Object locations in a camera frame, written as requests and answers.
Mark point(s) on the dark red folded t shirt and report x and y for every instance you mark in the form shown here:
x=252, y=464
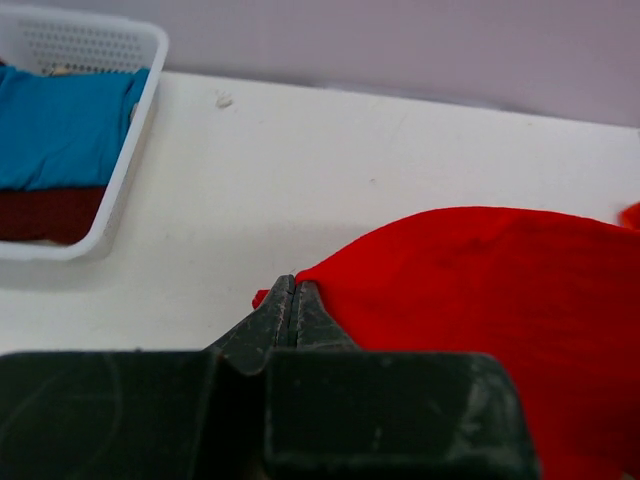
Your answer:
x=62, y=215

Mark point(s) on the white plastic basket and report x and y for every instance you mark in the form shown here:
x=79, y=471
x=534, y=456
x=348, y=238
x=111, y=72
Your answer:
x=39, y=39

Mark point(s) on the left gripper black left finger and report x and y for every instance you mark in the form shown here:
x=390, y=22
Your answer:
x=195, y=414

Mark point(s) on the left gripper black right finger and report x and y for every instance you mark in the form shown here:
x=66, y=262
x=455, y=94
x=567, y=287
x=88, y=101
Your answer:
x=336, y=411

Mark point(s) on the orange folded t shirt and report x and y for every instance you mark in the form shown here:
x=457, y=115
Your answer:
x=630, y=217

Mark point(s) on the blue folded t shirt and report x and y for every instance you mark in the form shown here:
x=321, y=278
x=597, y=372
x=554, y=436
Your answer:
x=64, y=131

